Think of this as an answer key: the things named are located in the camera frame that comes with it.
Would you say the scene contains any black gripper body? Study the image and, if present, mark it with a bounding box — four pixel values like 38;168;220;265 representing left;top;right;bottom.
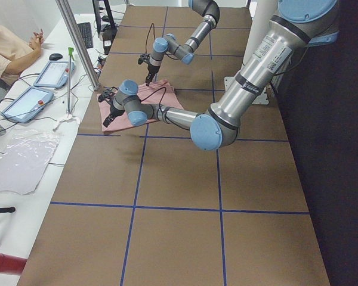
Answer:
108;103;123;119
146;63;160;80

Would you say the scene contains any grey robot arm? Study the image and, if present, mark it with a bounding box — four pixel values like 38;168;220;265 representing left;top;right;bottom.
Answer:
98;1;340;151
138;1;220;86

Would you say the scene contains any black box device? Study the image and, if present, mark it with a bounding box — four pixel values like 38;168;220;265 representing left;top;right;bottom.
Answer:
98;24;118;55

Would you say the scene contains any far blue teach pendant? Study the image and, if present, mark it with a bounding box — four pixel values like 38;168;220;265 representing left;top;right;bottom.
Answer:
33;61;69;88

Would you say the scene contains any blue teach pendant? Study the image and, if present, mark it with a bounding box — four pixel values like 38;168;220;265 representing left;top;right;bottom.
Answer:
1;86;54;123
33;61;69;88

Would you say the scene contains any metal rod with green tip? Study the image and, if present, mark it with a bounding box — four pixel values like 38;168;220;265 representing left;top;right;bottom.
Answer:
53;47;81;132

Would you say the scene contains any black keyboard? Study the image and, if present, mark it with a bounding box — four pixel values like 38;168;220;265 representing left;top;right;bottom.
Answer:
77;22;93;49

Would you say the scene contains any near blue teach pendant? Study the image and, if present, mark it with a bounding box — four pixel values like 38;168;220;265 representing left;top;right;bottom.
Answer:
1;86;54;123

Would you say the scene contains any black computer mouse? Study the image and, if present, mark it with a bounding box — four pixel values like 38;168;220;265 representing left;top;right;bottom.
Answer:
49;53;63;61

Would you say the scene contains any brown paper table cover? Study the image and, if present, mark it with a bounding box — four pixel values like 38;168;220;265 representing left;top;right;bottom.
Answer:
16;5;332;286

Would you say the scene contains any clear plastic bag with paper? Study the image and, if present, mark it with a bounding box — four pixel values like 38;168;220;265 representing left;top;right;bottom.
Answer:
0;129;60;195

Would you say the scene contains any seated person in beige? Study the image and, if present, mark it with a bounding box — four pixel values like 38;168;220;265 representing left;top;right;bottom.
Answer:
0;25;44;86

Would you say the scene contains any red cylinder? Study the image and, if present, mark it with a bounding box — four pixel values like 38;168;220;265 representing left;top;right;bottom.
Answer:
0;253;27;275

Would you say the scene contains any aluminium frame post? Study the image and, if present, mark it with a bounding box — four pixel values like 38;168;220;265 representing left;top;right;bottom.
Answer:
55;0;100;91

